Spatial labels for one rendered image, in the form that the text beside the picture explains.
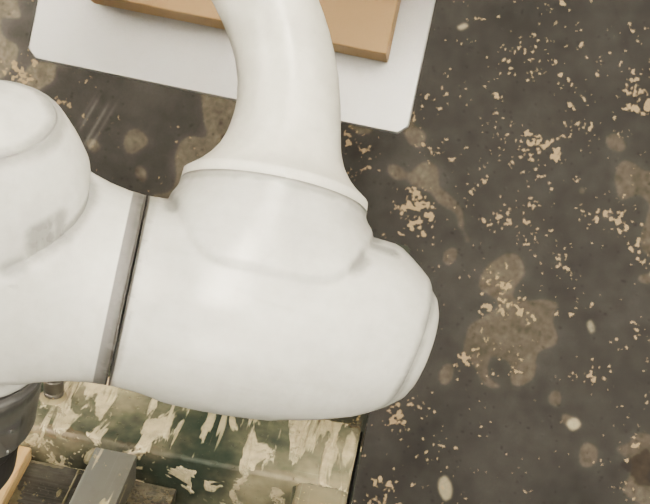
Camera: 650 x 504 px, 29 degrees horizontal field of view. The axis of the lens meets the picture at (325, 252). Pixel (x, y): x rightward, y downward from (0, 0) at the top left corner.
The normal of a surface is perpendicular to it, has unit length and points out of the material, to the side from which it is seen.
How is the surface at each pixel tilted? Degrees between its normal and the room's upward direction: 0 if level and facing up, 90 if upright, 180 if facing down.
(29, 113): 59
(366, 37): 1
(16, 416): 74
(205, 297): 14
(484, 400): 0
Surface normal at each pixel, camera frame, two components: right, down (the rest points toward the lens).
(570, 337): -0.07, 0.02
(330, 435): 0.11, -0.84
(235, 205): 0.00, -0.39
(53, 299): 0.28, 0.36
